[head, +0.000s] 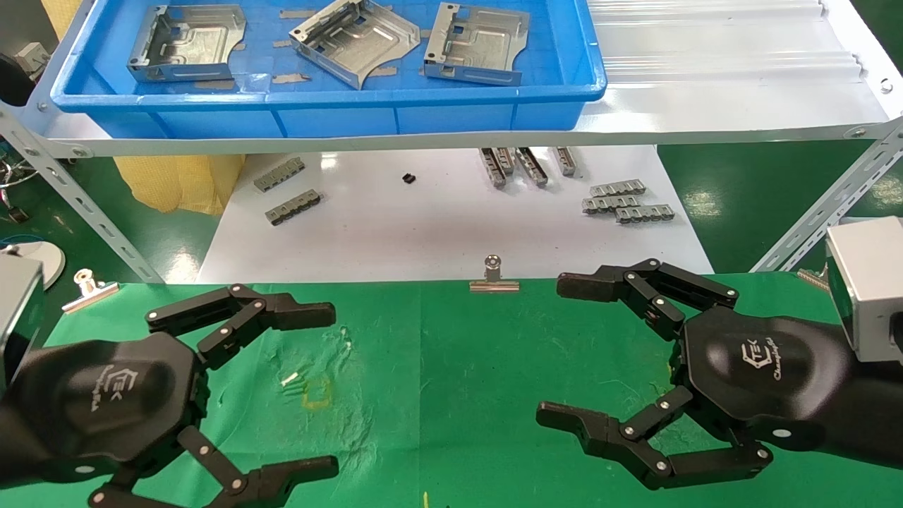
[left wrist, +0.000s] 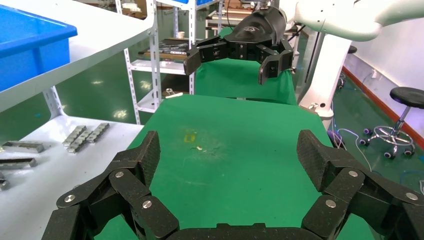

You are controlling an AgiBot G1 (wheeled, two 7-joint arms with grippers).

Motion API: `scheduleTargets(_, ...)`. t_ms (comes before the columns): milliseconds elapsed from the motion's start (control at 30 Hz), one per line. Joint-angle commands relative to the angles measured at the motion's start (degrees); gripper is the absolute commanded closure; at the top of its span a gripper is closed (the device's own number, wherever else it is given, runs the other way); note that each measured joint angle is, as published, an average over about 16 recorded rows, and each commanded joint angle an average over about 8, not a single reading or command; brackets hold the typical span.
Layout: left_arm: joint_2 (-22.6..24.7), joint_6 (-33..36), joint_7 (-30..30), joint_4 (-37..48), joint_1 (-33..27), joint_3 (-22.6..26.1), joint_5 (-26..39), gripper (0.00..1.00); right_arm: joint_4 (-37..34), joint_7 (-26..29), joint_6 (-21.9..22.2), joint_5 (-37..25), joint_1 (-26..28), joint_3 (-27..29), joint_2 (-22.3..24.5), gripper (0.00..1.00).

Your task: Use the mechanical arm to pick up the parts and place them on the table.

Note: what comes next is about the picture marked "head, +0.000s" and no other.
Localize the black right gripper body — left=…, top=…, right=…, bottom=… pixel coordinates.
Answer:
left=669, top=306, right=903, bottom=468

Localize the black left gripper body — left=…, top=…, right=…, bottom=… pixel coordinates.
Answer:
left=0, top=333, right=210, bottom=489

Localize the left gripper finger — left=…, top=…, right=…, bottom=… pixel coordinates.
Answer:
left=146, top=284, right=337, bottom=371
left=88, top=425, right=340, bottom=508

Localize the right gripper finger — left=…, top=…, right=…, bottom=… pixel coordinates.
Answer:
left=557, top=258, right=740, bottom=341
left=536, top=385, right=773, bottom=491

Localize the bent sheet metal bracket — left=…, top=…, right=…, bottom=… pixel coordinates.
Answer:
left=289, top=0, right=421, bottom=90
left=127, top=5, right=247, bottom=83
left=423, top=2, right=531, bottom=87

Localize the silver binder clip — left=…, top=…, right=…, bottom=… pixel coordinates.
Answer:
left=62, top=269, right=119, bottom=313
left=470, top=255, right=520, bottom=293

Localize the green table cloth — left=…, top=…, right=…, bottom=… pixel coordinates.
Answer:
left=0, top=272, right=903, bottom=508

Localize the blue plastic tray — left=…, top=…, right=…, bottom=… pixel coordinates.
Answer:
left=51, top=0, right=607, bottom=140

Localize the white metal shelf rack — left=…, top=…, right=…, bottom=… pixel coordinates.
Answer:
left=0, top=0, right=903, bottom=284

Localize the small grey box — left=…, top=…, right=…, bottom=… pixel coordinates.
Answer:
left=14, top=42, right=51, bottom=75

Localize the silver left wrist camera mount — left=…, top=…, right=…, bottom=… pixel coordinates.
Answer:
left=0, top=253, right=44, bottom=385

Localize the thin wire bundle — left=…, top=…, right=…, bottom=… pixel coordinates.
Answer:
left=0, top=138, right=40, bottom=223

